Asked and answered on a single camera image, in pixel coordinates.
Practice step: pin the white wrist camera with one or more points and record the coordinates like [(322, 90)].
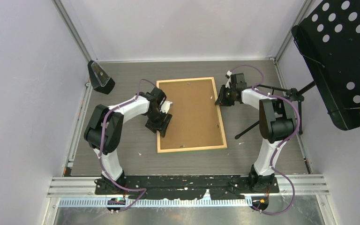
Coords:
[(228, 76), (165, 107)]

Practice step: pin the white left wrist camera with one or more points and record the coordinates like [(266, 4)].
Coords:
[(165, 107)]

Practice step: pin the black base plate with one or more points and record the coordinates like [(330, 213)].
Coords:
[(185, 187)]

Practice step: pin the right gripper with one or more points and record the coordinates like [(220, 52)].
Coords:
[(221, 101)]

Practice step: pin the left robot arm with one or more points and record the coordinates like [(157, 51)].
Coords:
[(104, 130)]

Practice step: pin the brown backing board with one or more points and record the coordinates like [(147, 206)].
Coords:
[(189, 115)]

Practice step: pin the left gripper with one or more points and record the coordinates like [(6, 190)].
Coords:
[(161, 126)]

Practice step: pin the wooden picture frame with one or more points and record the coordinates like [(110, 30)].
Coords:
[(159, 139)]

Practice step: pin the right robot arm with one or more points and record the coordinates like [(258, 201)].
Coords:
[(277, 122)]

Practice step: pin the black wedge object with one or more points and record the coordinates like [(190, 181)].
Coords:
[(99, 79)]

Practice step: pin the black music stand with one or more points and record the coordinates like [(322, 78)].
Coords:
[(329, 42)]

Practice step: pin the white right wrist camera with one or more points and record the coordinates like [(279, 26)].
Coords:
[(228, 76)]

